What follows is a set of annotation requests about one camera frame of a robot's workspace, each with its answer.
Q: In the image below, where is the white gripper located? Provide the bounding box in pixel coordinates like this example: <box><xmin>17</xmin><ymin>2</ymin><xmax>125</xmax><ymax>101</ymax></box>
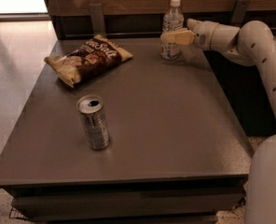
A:
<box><xmin>160</xmin><ymin>19</ymin><xmax>240</xmax><ymax>51</ymax></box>

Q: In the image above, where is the clear plastic water bottle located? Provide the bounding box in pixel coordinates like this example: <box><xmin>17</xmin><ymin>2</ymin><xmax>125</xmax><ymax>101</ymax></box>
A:
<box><xmin>160</xmin><ymin>0</ymin><xmax>184</xmax><ymax>60</ymax></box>

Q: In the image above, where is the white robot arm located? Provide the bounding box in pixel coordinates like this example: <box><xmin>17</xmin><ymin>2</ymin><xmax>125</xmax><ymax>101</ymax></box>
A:
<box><xmin>160</xmin><ymin>19</ymin><xmax>276</xmax><ymax>224</ymax></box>

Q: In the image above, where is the brown sea salt chip bag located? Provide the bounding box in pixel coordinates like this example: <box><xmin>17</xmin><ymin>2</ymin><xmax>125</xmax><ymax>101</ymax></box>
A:
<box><xmin>44</xmin><ymin>35</ymin><xmax>132</xmax><ymax>88</ymax></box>

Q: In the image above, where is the open silver drink can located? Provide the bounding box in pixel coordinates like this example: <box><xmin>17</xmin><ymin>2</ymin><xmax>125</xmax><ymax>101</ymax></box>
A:
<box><xmin>76</xmin><ymin>94</ymin><xmax>110</xmax><ymax>150</ymax></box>

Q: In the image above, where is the right metal wall bracket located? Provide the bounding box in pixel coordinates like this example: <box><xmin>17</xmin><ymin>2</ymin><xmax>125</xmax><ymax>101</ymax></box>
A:
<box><xmin>230</xmin><ymin>0</ymin><xmax>251</xmax><ymax>26</ymax></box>

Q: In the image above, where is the metal wall bracket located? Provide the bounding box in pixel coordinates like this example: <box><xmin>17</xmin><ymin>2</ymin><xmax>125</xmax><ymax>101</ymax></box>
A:
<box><xmin>230</xmin><ymin>0</ymin><xmax>251</xmax><ymax>26</ymax></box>
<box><xmin>89</xmin><ymin>3</ymin><xmax>106</xmax><ymax>35</ymax></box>

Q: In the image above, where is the left metal wall bracket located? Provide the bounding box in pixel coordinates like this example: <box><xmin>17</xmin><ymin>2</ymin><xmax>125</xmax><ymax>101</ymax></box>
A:
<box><xmin>89</xmin><ymin>3</ymin><xmax>106</xmax><ymax>35</ymax></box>

